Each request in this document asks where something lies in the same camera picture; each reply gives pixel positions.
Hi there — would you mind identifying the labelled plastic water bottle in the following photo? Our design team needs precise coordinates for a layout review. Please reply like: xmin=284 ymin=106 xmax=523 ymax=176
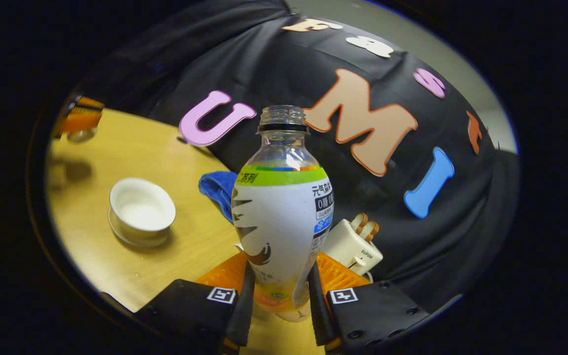
xmin=231 ymin=105 xmax=335 ymax=322

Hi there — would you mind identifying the white toaster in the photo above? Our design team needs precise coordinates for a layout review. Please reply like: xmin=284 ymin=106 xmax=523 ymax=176
xmin=319 ymin=218 xmax=384 ymax=277

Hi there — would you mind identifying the white teacup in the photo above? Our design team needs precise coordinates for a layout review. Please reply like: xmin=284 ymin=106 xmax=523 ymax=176
xmin=109 ymin=177 xmax=177 ymax=238

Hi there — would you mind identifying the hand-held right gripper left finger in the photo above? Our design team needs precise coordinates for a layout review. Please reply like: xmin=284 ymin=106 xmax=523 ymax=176
xmin=136 ymin=251 xmax=256 ymax=355

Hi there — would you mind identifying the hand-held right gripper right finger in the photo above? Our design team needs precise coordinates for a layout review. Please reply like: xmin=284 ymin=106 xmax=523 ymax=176
xmin=307 ymin=251 xmax=430 ymax=355

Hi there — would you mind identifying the folded blue towel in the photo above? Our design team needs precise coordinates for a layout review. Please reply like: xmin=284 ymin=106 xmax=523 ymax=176
xmin=198 ymin=171 xmax=239 ymax=225

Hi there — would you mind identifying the white saucer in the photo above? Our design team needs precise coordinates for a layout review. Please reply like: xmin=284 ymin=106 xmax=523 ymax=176
xmin=107 ymin=207 xmax=171 ymax=248

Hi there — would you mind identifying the black backdrop cloth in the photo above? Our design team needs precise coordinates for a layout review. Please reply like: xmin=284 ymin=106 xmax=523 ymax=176
xmin=74 ymin=0 xmax=520 ymax=309

